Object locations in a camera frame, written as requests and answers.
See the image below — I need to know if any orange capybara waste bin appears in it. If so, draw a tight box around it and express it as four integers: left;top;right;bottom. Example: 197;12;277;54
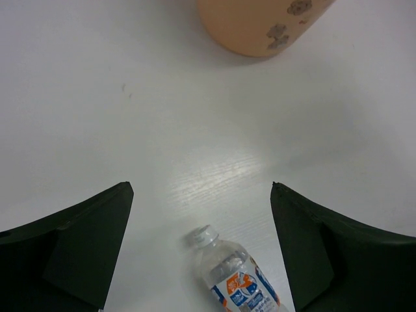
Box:
196;0;333;57

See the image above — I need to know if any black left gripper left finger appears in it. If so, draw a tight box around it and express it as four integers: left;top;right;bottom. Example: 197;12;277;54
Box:
1;182;134;311

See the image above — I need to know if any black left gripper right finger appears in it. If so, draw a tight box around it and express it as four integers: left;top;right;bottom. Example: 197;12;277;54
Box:
270;183;415;311

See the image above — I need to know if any clear bottle orange white label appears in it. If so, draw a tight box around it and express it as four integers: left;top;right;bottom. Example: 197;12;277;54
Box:
183;225;288;311

